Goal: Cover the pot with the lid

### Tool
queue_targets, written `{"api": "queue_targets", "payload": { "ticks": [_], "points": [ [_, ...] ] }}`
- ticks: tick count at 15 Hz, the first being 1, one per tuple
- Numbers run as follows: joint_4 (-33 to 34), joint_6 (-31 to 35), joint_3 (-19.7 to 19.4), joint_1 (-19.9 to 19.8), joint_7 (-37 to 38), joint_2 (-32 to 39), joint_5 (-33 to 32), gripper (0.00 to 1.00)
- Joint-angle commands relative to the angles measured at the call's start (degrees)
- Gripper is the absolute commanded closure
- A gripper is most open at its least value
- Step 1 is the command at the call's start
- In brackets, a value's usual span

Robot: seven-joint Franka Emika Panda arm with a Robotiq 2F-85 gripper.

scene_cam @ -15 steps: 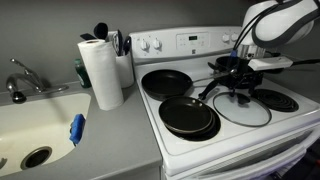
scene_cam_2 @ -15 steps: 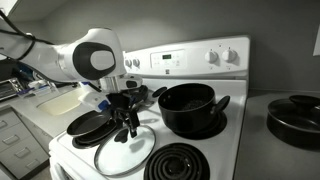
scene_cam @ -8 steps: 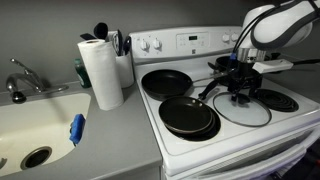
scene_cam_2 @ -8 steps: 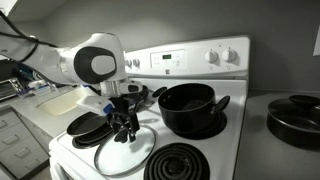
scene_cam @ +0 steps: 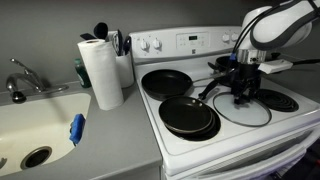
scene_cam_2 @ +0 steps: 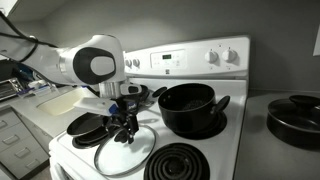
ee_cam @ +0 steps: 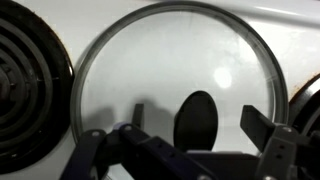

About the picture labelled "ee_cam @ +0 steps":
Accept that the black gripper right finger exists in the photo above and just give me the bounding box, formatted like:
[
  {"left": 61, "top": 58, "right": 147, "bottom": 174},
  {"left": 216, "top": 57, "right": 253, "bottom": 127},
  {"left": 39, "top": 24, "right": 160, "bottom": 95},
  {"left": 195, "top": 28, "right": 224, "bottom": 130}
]
[{"left": 239, "top": 104, "right": 320, "bottom": 180}]

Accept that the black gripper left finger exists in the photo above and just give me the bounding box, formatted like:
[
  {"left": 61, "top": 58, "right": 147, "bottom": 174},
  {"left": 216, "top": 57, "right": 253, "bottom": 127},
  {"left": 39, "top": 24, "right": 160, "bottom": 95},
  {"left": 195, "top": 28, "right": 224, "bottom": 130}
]
[{"left": 59, "top": 103, "right": 218, "bottom": 180}]

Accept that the glass lid with black knob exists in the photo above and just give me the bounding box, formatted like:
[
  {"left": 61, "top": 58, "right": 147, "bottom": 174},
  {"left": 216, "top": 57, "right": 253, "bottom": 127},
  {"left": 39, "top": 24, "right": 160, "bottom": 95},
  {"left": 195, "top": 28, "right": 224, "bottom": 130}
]
[{"left": 70, "top": 0, "right": 290, "bottom": 162}]

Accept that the black coil burner under pan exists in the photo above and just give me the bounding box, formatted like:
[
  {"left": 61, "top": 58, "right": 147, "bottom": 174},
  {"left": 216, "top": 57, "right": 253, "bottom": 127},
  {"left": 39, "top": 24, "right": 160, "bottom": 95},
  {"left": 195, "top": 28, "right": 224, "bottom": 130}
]
[{"left": 288, "top": 73, "right": 320, "bottom": 138}]

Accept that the white electric stove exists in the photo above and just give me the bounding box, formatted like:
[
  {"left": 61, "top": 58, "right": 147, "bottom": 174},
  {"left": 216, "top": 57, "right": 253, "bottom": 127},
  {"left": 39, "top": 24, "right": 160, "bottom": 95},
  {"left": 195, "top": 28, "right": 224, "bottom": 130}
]
[{"left": 0, "top": 0, "right": 320, "bottom": 180}]

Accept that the uncovered black coil burner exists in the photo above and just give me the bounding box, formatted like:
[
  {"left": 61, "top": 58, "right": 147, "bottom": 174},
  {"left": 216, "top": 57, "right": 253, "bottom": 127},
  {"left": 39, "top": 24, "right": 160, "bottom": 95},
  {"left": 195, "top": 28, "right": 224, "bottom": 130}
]
[{"left": 0, "top": 0, "right": 75, "bottom": 175}]

